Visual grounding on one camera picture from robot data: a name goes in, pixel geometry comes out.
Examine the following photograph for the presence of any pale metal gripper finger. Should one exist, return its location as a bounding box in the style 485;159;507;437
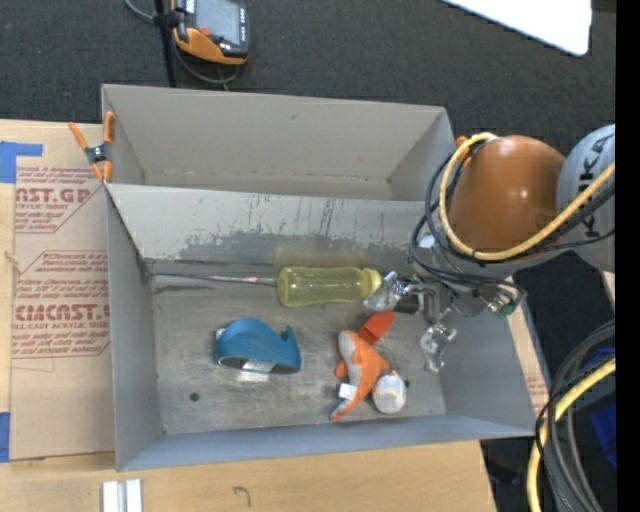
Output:
418;321;459;374
361;270;415;314

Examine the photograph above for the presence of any red-orange toy piece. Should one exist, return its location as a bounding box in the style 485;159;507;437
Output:
358;309;396;346

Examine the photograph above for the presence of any yellow clear baby bottle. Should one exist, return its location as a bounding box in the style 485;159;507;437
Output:
275;265;384;309

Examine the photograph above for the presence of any orange and white plush toy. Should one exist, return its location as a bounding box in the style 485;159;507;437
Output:
328;328;409;423

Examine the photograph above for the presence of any blue tape dispenser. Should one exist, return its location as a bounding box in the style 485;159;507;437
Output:
214;317;303;384

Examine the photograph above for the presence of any grey metal bin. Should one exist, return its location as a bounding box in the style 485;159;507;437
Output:
100;83;539;473

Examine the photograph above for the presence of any brown cardboard board red print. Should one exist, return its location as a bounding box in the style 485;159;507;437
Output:
0;118;552;464

